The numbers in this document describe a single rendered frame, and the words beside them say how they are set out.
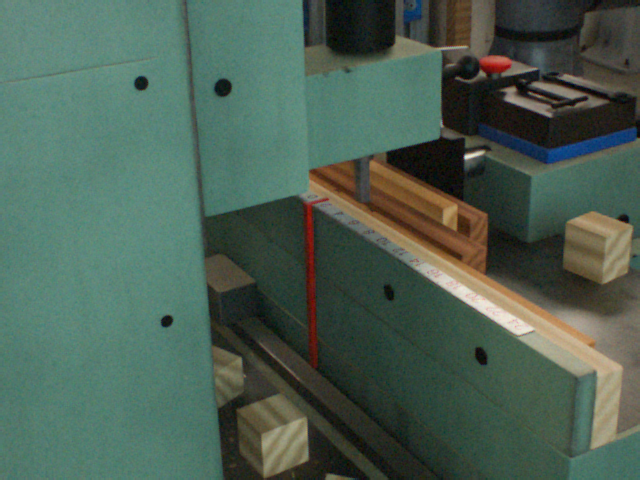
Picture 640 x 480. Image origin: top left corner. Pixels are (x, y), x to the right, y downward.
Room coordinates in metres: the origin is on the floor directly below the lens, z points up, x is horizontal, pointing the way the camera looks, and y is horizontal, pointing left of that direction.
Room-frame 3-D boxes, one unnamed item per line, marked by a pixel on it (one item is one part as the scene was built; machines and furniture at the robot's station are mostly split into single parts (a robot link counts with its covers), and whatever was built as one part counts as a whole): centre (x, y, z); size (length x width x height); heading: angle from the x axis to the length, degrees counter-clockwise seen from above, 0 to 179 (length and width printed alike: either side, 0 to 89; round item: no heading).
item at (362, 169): (0.74, -0.03, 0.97); 0.01 x 0.01 x 0.05; 30
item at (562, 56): (1.45, -0.31, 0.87); 0.15 x 0.15 x 0.10
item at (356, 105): (0.73, -0.01, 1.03); 0.14 x 0.07 x 0.09; 120
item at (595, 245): (0.70, -0.21, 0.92); 0.04 x 0.03 x 0.04; 37
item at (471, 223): (0.77, -0.08, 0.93); 0.17 x 0.02 x 0.05; 30
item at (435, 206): (0.80, -0.04, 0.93); 0.22 x 0.01 x 0.06; 30
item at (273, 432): (0.61, 0.04, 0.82); 0.04 x 0.04 x 0.04; 31
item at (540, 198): (0.85, -0.19, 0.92); 0.15 x 0.13 x 0.09; 30
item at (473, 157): (0.80, -0.11, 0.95); 0.09 x 0.07 x 0.09; 30
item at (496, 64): (0.87, -0.15, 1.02); 0.03 x 0.03 x 0.01
